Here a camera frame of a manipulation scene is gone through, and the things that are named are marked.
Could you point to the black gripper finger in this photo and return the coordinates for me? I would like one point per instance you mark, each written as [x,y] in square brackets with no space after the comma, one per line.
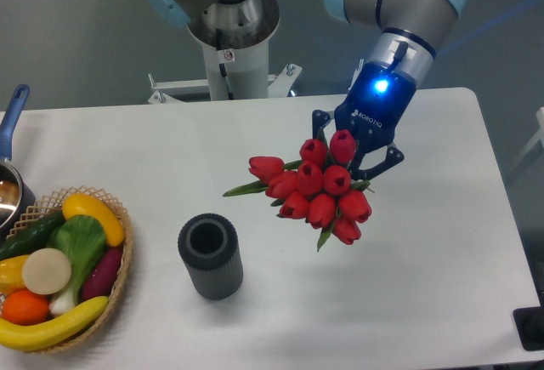
[393,157]
[320,119]

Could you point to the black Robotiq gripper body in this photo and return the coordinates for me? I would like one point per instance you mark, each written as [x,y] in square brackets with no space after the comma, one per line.
[374,105]

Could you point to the red tulip bouquet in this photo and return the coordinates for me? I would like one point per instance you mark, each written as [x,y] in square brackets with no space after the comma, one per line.
[317,188]

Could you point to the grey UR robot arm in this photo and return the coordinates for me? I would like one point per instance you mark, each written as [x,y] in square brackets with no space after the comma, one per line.
[412,32]

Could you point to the dark grey ribbed vase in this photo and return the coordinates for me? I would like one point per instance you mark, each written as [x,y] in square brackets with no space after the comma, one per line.
[209,247]

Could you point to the black device at table edge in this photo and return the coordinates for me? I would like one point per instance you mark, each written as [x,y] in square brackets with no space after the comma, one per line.
[529,324]

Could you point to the green bok choy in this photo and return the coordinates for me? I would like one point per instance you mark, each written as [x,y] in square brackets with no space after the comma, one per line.
[82,240]

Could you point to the purple sweet potato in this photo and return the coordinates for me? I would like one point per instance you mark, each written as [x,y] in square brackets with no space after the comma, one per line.
[101,280]

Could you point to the woven wicker basket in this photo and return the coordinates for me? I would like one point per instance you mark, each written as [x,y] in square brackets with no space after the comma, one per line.
[52,202]

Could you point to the green cucumber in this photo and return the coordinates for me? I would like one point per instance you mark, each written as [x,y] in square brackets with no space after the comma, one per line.
[33,237]

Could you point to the beige round disc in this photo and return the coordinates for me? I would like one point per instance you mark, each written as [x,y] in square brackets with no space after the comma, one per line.
[46,271]

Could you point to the yellow bell pepper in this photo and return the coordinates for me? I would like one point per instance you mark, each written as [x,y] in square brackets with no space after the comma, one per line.
[11,279]

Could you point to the orange fruit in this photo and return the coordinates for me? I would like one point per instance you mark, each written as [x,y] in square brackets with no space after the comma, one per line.
[25,308]

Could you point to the yellow banana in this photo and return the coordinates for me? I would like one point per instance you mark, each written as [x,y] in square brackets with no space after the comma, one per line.
[57,330]

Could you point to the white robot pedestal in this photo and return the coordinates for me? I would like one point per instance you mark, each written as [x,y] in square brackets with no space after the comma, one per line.
[234,39]

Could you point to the white frame at right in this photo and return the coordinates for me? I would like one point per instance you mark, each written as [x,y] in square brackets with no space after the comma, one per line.
[530,152]

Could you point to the blue handled saucepan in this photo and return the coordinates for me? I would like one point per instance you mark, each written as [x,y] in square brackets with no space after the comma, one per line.
[16,195]

